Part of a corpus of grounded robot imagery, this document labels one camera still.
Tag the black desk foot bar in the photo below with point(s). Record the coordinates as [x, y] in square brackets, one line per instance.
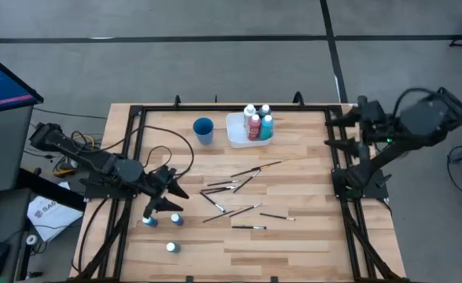
[50, 190]

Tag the white plastic bin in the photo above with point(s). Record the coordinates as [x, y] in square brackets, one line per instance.
[237, 133]

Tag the small blue paint bottle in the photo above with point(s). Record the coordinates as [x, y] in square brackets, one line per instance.
[177, 219]
[150, 222]

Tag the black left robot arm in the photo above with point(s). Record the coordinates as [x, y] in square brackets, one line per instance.
[97, 161]

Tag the white tape roll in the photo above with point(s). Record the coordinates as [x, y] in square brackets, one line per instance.
[27, 239]

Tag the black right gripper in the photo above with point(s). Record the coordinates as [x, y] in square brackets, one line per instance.
[374, 123]

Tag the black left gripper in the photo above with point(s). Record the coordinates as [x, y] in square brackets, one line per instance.
[158, 182]

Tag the black aluminium table frame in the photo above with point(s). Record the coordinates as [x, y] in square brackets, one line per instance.
[235, 107]

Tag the long black paintbrush orange tip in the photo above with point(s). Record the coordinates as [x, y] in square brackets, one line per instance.
[250, 170]

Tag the large teal paint bottle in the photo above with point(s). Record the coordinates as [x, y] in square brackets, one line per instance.
[266, 127]

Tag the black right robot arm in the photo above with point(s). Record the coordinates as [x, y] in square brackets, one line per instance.
[427, 118]

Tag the large red paint bottle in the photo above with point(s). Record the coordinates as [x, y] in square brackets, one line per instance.
[254, 127]

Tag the blue plastic cup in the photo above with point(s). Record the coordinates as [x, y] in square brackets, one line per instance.
[203, 131]

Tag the white printed paper bag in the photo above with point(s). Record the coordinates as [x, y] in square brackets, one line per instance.
[54, 218]

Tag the large white paint bottle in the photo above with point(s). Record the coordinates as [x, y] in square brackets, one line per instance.
[249, 112]

